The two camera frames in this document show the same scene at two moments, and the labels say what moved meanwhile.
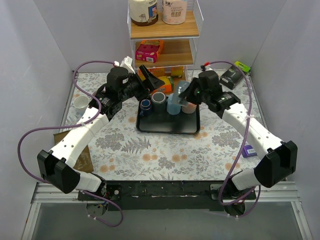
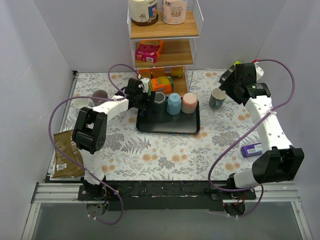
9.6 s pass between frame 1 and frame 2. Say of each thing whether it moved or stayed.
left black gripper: moved
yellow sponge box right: stayed
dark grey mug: stayed
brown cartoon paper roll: stayed
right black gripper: moved
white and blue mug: stayed
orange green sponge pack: stayed
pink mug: stayed
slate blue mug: moved
